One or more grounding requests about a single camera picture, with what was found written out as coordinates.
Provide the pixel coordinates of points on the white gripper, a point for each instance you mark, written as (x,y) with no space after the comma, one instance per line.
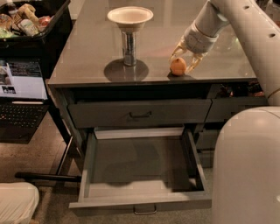
(196,39)

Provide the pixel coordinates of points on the orange fruit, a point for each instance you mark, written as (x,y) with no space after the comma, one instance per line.
(178,66)

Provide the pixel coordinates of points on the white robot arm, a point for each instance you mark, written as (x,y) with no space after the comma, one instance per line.
(246,164)

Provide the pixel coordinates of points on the grey right top drawer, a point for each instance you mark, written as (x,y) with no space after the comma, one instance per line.
(224,108)

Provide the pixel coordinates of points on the grey right middle drawer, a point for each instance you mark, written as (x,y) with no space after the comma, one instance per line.
(207,139)

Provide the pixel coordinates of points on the grey right bottom drawer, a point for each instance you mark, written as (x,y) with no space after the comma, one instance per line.
(206,158)

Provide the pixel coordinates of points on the open grey middle drawer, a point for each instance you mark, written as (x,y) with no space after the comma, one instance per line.
(141,175)

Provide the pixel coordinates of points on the silver metal can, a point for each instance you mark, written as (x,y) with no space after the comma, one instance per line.
(129,48)

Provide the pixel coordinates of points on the white paper bowl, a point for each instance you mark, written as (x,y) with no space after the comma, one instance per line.
(131,18)

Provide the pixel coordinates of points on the black bin of groceries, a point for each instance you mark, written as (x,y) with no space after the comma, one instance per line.
(34,29)

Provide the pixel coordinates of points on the black laptop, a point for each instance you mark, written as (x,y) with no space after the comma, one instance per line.
(22,100)

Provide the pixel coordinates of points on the white plastic bag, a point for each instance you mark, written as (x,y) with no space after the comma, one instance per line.
(18,202)

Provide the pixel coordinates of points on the black cart frame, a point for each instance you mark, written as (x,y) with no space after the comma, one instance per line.
(59,161)

